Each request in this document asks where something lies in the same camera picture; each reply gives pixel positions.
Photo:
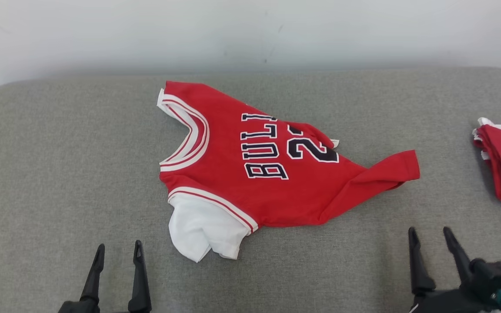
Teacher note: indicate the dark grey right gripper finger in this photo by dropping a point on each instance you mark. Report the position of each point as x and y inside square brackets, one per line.
[458, 254]
[420, 269]

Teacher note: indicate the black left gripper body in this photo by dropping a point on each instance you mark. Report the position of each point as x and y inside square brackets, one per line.
[78, 307]

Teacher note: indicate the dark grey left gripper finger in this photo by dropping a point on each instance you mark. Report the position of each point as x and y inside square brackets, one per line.
[94, 278]
[139, 282]

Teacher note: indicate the red Bulls jersey white sleeves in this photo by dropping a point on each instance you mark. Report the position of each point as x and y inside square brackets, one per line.
[233, 191]

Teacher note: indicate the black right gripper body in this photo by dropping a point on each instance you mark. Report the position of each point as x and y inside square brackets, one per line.
[450, 303]

